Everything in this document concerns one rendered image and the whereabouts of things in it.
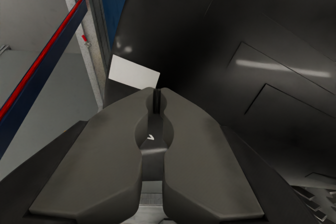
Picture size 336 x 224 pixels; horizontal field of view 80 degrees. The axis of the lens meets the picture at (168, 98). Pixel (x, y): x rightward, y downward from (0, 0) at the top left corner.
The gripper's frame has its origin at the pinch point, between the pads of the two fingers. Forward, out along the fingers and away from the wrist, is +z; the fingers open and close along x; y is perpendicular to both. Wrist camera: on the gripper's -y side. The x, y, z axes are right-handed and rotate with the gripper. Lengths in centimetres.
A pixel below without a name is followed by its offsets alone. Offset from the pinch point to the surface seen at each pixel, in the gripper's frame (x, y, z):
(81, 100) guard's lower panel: -43, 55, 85
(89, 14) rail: -13.3, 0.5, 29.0
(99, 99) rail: -15.8, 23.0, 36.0
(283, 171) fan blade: 10.7, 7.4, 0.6
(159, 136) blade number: 0.3, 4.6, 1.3
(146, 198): -3, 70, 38
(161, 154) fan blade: 0.5, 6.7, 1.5
